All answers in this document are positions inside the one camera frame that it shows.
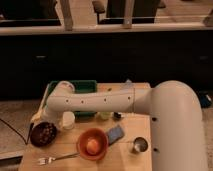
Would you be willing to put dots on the orange fruit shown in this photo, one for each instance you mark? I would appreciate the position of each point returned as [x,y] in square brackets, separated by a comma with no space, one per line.
[93,147]

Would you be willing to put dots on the white cup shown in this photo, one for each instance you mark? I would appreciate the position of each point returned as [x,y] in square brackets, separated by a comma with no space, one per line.
[68,120]

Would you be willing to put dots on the small metal cup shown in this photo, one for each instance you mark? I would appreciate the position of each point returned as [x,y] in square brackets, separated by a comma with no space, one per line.
[140,145]

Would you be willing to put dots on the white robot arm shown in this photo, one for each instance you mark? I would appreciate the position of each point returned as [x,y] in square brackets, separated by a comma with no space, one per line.
[177,133]

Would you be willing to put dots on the green tray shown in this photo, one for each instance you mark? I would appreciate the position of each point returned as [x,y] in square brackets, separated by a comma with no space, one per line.
[81,86]

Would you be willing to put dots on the orange bowl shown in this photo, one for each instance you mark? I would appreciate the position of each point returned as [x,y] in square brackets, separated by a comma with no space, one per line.
[92,133]

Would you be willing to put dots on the dark purple bowl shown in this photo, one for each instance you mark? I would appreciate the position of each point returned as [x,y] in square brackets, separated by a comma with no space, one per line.
[43,134]

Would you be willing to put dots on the silver fork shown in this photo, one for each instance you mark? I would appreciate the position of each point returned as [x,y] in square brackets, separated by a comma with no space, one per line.
[49,160]

